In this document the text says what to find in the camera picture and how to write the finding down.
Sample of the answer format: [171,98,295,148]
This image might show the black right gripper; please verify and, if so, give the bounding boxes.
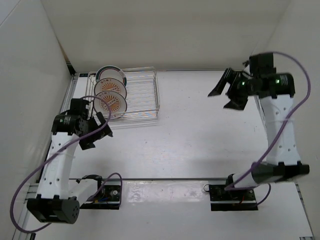
[207,67,258,111]

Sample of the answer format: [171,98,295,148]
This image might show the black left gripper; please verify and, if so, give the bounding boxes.
[78,111,113,150]

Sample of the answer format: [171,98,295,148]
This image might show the orange sunburst plate front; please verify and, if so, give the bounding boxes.
[93,90,128,119]

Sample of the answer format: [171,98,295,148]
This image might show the orange sunburst plate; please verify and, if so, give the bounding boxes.
[93,90,128,119]
[94,77,127,99]

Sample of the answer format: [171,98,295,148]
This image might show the green red rimmed white plate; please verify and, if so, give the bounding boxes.
[95,65,127,86]

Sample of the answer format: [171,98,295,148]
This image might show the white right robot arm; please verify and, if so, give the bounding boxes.
[209,67,310,200]

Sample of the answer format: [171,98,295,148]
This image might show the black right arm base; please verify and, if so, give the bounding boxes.
[203,184,258,212]

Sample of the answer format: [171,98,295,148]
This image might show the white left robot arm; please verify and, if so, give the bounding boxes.
[26,110,113,224]

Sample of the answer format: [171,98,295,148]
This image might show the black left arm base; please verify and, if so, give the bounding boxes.
[80,180,122,210]

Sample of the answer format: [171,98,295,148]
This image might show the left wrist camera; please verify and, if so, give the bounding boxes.
[68,98,90,118]

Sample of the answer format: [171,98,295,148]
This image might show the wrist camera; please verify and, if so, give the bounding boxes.
[68,98,90,118]
[242,52,277,77]

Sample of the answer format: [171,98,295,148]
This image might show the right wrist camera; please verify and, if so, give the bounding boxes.
[242,52,277,77]

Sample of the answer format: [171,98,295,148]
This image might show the metal wire dish rack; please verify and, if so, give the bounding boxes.
[80,67,160,123]

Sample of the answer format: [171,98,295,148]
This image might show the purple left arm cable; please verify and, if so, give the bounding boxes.
[9,95,123,234]

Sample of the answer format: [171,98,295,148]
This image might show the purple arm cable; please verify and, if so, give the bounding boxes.
[9,95,123,234]
[226,51,312,210]

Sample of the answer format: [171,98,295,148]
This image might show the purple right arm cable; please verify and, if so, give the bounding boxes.
[226,51,312,210]

